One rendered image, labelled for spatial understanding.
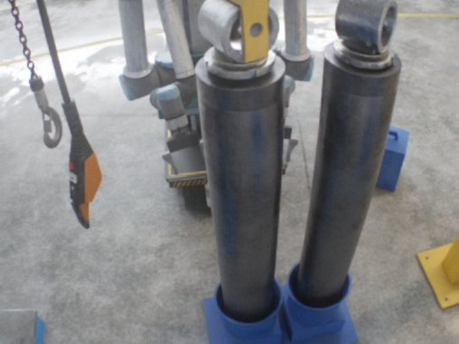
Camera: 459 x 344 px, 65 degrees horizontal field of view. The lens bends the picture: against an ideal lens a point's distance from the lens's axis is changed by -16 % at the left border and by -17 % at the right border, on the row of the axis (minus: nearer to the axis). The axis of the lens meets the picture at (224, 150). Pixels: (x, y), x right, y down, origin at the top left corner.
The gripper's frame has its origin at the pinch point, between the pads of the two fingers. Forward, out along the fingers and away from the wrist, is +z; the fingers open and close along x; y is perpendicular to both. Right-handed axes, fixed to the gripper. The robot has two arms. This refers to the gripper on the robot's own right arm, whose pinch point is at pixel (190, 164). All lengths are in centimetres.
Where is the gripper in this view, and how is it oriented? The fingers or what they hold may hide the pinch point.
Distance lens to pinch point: 177.9
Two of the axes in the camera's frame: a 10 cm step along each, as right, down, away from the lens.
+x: -9.5, 3.0, -0.9
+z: 2.6, 9.1, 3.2
